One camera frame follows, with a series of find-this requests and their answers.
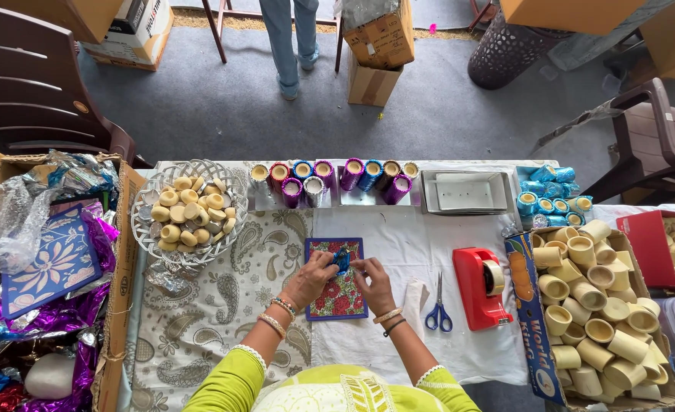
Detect person's right hand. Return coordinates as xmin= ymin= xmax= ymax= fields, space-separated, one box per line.
xmin=351 ymin=257 xmax=399 ymax=319

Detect person's left hand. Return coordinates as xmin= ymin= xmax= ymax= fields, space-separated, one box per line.
xmin=280 ymin=251 xmax=342 ymax=313

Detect blue foil-wrapped cup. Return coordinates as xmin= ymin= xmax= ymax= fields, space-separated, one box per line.
xmin=329 ymin=246 xmax=353 ymax=277

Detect red floral mat blue border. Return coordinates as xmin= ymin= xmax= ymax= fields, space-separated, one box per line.
xmin=305 ymin=237 xmax=369 ymax=322

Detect white paper strip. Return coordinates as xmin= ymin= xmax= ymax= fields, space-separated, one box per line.
xmin=403 ymin=278 xmax=431 ymax=340

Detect silver tray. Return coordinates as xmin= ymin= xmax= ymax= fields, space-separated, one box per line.
xmin=337 ymin=182 xmax=422 ymax=207
xmin=250 ymin=180 xmax=333 ymax=211

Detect white table cloth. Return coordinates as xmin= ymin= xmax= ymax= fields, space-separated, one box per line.
xmin=143 ymin=159 xmax=561 ymax=385

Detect gold patterned bangle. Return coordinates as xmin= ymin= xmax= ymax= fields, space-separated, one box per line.
xmin=257 ymin=313 xmax=288 ymax=340

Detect row of foil-wrapped cups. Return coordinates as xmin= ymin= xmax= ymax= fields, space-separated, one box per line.
xmin=248 ymin=158 xmax=421 ymax=209

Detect red tape dispenser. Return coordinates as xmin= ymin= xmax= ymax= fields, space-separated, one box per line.
xmin=452 ymin=247 xmax=514 ymax=332

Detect green embroidered tunic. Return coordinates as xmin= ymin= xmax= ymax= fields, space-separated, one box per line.
xmin=183 ymin=345 xmax=482 ymax=412

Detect paisley print cloth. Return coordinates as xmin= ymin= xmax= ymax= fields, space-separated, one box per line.
xmin=117 ymin=208 xmax=316 ymax=412

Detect stack of silver trays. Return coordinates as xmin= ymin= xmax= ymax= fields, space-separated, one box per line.
xmin=420 ymin=169 xmax=515 ymax=216

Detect clear tape roll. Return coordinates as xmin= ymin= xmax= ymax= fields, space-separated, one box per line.
xmin=482 ymin=260 xmax=506 ymax=297

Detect heap of cream lids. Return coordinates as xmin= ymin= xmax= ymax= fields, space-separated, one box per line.
xmin=150 ymin=175 xmax=238 ymax=254

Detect crumpled silver foil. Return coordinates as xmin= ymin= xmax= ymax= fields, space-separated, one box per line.
xmin=144 ymin=260 xmax=202 ymax=296

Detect printed carton of cups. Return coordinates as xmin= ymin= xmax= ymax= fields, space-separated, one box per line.
xmin=505 ymin=220 xmax=675 ymax=412

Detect plain small cardboard box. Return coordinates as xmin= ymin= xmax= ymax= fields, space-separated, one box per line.
xmin=347 ymin=54 xmax=404 ymax=108

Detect silver woven basket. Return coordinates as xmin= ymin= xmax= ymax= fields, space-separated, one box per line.
xmin=130 ymin=158 xmax=250 ymax=267

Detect pile of blue wrapped cups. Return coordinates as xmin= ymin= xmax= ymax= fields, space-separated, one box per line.
xmin=515 ymin=165 xmax=594 ymax=230

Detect brown carton of foil sheets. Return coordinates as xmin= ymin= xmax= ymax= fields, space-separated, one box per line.
xmin=0 ymin=151 xmax=148 ymax=412

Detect printed cardboard box with plastic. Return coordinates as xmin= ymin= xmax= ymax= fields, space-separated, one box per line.
xmin=335 ymin=0 xmax=416 ymax=71

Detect heap of cream cups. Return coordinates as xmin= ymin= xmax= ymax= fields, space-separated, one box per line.
xmin=532 ymin=220 xmax=671 ymax=404

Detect dark perforated bin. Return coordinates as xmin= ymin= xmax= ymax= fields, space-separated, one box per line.
xmin=467 ymin=11 xmax=574 ymax=91

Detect wooden stool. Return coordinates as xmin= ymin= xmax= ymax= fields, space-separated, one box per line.
xmin=201 ymin=0 xmax=345 ymax=73

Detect red box of cream lids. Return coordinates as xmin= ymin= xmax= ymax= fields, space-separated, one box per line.
xmin=616 ymin=209 xmax=675 ymax=290

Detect white printed carton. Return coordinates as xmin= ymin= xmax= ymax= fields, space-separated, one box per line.
xmin=80 ymin=0 xmax=176 ymax=72

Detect white foam lump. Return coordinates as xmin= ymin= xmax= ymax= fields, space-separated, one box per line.
xmin=25 ymin=352 xmax=76 ymax=400

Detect brown plastic armchair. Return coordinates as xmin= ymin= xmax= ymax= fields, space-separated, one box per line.
xmin=580 ymin=77 xmax=675 ymax=206

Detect clear plastic sheet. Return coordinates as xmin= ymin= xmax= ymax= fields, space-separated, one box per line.
xmin=546 ymin=0 xmax=675 ymax=73

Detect large plain cardboard box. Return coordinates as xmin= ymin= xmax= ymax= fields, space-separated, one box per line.
xmin=499 ymin=0 xmax=648 ymax=36

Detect dark brown plastic chair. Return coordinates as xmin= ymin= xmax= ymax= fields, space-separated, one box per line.
xmin=0 ymin=3 xmax=156 ymax=170

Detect brown cardboard box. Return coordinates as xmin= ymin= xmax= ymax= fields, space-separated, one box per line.
xmin=0 ymin=0 xmax=125 ymax=45

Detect multicolour beaded bracelet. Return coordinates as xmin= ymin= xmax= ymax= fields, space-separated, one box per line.
xmin=270 ymin=296 xmax=297 ymax=322

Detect blue-handled scissors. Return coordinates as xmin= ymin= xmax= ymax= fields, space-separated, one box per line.
xmin=425 ymin=272 xmax=454 ymax=334

